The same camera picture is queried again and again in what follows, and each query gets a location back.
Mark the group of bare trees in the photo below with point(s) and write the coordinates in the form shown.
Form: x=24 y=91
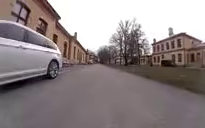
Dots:
x=128 y=41

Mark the dark vehicle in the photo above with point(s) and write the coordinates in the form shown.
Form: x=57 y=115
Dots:
x=167 y=63

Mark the grey asphalt road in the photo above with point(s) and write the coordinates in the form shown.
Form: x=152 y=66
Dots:
x=100 y=100

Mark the long yellow brick building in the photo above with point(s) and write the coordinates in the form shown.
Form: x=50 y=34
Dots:
x=43 y=28

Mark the grass strip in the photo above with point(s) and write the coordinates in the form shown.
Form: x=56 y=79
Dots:
x=176 y=77

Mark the two-storey yellow building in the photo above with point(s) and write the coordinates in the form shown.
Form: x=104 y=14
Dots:
x=183 y=50

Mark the white car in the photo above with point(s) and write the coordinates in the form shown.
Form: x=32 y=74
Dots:
x=16 y=53

